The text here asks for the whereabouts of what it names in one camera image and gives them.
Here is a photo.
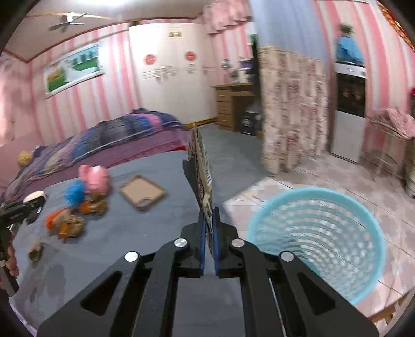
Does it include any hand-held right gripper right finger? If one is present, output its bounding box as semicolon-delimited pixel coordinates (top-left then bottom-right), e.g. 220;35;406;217
212;207;380;337

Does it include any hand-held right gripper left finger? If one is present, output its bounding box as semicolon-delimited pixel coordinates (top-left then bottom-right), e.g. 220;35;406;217
36;212;208;337

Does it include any black box with white label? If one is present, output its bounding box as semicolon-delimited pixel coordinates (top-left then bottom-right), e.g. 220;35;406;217
24;191;46;224

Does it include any printed cardboard piece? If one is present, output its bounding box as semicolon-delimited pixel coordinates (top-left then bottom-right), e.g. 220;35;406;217
182;125;215;260

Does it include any light blue plastic basket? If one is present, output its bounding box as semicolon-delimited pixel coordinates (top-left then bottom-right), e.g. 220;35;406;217
246;187;388;307

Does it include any person's left hand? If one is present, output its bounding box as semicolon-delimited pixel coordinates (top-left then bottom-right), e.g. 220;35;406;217
4;243;20;277

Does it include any small brown toy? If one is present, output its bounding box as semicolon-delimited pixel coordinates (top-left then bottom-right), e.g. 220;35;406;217
29;241;45;262

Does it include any orange brown plush toy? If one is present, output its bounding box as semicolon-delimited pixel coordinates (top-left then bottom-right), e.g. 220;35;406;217
49;215;85;239

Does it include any crumpled blue plastic bag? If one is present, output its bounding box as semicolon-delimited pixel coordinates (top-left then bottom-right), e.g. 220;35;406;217
66;181;87;208

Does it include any grey blue tablecloth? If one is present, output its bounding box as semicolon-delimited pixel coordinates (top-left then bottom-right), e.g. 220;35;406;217
8;151;274;337

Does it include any beige phone case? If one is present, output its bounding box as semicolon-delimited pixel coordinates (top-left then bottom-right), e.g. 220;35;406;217
118;175;167;212

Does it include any pink piggy bank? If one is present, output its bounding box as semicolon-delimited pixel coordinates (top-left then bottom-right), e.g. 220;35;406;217
79;164;111;195

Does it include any plaid blanket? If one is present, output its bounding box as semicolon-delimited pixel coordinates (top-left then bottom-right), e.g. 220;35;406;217
0;108;192;203

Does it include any black bag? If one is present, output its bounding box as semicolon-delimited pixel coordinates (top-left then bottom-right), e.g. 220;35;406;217
239;110;262;137

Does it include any wooden desk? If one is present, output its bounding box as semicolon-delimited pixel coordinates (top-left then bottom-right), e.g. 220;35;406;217
212;82;257;132

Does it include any floral curtain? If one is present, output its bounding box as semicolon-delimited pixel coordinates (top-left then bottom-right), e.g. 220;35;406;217
258;45;330;174

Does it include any white wardrobe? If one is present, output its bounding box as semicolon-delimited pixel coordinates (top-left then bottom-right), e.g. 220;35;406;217
128;21;218;126

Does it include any dark hanging cloth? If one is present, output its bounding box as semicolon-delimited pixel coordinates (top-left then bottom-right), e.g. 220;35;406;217
250;32;262;104

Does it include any white black standing appliance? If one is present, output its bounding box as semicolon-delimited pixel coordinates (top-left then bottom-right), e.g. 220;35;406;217
328;61;369;163

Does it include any ceiling fan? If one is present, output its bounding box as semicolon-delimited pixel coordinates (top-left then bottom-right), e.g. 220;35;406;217
49;12;89;33

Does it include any rack with pink cloth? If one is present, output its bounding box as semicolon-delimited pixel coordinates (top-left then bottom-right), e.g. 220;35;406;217
366;106;415;182

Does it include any pink curtain valance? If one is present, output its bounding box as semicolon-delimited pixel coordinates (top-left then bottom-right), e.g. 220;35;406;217
200;0;254;36

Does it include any blue cloth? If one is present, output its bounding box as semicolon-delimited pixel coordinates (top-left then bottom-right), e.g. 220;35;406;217
335;35;366;64

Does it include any landscape wall poster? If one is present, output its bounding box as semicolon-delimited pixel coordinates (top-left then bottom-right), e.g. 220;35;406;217
43;41;105;98

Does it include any red gold wall hanging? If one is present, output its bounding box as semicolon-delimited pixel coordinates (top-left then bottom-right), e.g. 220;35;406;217
381;5;415;51

